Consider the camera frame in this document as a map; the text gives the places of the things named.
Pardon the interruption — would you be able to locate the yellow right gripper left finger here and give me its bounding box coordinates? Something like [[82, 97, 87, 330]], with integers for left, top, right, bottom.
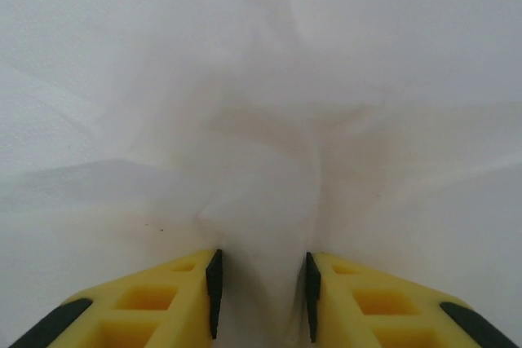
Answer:
[[7, 247, 224, 348]]

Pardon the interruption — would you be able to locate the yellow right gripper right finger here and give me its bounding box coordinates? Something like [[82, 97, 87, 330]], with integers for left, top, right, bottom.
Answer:
[[304, 250, 518, 348]]

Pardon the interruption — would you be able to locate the white paper napkin pile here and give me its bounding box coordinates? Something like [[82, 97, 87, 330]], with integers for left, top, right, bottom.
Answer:
[[0, 0, 522, 348]]

